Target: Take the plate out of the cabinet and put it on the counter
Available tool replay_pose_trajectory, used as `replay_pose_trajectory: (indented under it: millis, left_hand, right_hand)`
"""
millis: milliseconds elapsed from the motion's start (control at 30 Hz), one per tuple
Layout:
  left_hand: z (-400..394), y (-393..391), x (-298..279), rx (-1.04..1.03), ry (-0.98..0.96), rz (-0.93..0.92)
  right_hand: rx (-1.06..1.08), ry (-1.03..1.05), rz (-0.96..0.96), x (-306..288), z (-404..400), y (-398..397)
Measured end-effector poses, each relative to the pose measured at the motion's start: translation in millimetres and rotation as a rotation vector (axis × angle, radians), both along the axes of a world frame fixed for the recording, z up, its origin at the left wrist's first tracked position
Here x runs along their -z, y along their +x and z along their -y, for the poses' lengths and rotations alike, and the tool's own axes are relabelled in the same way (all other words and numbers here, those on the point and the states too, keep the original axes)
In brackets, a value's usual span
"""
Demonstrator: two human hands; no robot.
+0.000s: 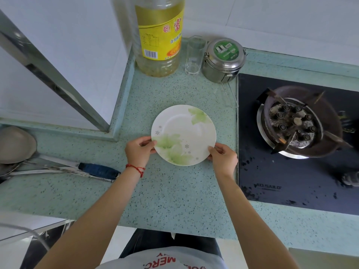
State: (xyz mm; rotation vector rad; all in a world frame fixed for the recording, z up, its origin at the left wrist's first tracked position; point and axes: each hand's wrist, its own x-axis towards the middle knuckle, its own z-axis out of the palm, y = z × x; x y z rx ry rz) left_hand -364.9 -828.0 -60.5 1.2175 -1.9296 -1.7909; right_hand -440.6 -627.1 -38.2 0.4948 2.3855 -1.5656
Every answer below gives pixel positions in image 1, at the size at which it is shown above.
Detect steel ladle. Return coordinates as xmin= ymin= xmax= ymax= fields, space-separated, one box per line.
xmin=0 ymin=162 xmax=116 ymax=184

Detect round steel lidded container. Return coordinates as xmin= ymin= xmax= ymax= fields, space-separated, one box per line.
xmin=202 ymin=38 xmax=249 ymax=109

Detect person's right forearm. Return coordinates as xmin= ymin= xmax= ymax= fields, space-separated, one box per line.
xmin=217 ymin=172 xmax=299 ymax=269

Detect grey stove knob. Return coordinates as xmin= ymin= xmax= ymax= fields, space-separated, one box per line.
xmin=341 ymin=171 xmax=359 ymax=188

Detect person's right hand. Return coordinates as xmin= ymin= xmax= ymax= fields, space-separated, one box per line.
xmin=207 ymin=142 xmax=239 ymax=180

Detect person's left hand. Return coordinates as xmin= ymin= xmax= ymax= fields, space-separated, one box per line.
xmin=125 ymin=136 xmax=157 ymax=168

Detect black glass gas stove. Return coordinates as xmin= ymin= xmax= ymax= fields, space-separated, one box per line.
xmin=237 ymin=73 xmax=359 ymax=216

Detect white green floral plate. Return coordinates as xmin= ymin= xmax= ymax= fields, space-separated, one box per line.
xmin=151 ymin=104 xmax=217 ymax=167

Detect metal corner trim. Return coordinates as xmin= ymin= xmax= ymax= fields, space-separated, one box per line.
xmin=0 ymin=11 xmax=110 ymax=133

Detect person's left forearm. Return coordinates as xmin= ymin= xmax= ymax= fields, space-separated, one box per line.
xmin=33 ymin=165 xmax=145 ymax=269

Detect white printed t-shirt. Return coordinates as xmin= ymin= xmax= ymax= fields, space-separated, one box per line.
xmin=95 ymin=247 xmax=225 ymax=269

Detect yellow label oil bottle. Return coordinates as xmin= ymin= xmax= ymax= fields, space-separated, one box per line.
xmin=132 ymin=0 xmax=186 ymax=78

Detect red bead bracelet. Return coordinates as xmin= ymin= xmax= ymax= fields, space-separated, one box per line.
xmin=125 ymin=164 xmax=146 ymax=178

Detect steel spatula blue handle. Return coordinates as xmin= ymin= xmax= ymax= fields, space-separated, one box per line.
xmin=0 ymin=126 xmax=121 ymax=180

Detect clear drinking glass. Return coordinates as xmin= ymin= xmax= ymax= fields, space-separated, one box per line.
xmin=184 ymin=35 xmax=208 ymax=75

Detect grey kitchen cabinet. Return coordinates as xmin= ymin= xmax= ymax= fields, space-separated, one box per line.
xmin=289 ymin=247 xmax=359 ymax=269

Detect green speckled countertop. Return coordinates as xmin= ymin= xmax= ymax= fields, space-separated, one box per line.
xmin=0 ymin=37 xmax=359 ymax=248

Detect rusty gas burner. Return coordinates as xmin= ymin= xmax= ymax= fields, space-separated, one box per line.
xmin=255 ymin=86 xmax=354 ymax=160

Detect thin grey curved cable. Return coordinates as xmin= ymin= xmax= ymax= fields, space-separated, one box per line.
xmin=0 ymin=222 xmax=50 ymax=251

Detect dark denim jeans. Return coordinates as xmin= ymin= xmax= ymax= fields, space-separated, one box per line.
xmin=119 ymin=229 xmax=222 ymax=258

